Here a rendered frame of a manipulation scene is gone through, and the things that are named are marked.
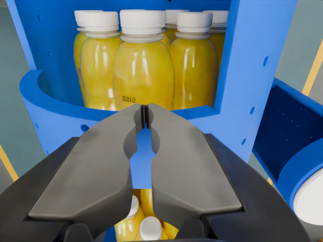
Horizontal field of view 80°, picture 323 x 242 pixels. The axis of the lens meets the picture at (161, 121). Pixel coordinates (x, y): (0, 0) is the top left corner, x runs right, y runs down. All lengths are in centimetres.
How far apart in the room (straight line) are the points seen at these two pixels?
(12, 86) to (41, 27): 145
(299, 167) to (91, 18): 56
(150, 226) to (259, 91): 30
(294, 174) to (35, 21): 62
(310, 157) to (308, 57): 121
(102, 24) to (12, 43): 140
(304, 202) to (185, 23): 56
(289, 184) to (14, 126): 183
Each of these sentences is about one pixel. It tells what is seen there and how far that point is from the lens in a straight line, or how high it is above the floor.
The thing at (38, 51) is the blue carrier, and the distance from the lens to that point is 29.
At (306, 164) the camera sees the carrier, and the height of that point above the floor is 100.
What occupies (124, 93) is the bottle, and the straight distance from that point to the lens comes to 19.
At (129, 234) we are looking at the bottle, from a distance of 45.
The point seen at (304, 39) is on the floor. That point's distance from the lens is 169.
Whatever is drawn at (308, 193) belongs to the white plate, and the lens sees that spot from 64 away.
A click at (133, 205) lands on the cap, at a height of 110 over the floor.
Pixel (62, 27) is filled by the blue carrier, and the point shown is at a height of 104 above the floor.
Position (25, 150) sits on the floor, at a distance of 204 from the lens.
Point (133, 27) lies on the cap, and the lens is 19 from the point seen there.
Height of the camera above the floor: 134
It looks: 59 degrees down
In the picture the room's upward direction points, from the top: 175 degrees clockwise
